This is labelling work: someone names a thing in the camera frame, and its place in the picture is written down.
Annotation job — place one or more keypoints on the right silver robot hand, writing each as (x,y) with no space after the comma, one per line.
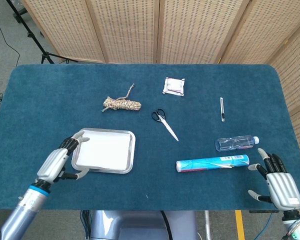
(283,191)

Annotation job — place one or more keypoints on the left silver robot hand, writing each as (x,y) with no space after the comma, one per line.
(53,163)

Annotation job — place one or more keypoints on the white parchment paper sheet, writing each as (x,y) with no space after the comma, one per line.
(102,150)

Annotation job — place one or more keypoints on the silver metal tray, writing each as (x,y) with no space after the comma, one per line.
(110,171)

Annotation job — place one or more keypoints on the clear plastic water bottle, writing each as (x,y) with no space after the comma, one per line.
(235,143)

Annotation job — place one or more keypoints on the blue plastic wrap roll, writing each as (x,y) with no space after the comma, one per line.
(210,163)

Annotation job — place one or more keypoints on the white metal pole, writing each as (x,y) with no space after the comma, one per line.
(207,225)

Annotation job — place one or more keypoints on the blue plush table cover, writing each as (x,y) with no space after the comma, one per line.
(150,185)

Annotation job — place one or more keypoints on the silver utility knife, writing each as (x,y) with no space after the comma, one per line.
(222,110)

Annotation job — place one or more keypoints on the grey-blue robot torso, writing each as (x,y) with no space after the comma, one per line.
(140,225)

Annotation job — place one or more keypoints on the black tripod stand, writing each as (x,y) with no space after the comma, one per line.
(31,36)

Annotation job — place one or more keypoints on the white gauze packet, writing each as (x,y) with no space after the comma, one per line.
(173,86)

